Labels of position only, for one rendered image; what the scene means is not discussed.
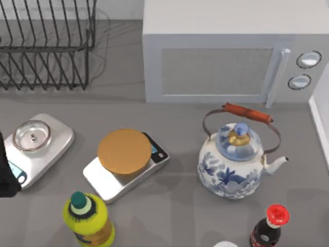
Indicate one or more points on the blue and white teapot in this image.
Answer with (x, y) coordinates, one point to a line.
(228, 164)

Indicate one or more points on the dark bottle with red cap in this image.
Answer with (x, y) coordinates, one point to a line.
(268, 229)

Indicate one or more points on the brown round wooden block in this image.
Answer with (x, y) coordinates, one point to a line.
(124, 151)

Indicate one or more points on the pale microwave oven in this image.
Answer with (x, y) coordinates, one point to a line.
(205, 31)

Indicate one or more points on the yellow-green bottle with green cap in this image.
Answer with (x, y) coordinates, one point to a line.
(88, 223)

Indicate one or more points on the silver kitchen scale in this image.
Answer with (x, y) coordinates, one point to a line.
(57, 139)

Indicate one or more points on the large microwave knob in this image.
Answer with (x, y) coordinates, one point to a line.
(308, 59)

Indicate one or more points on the small glass bowl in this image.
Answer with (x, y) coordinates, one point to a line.
(32, 139)

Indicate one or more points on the small microwave knob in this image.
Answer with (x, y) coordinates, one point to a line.
(299, 81)

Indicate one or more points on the white round object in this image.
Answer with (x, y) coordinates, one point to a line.
(225, 244)

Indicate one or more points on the silver scale with black panel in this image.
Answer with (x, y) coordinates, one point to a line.
(120, 185)

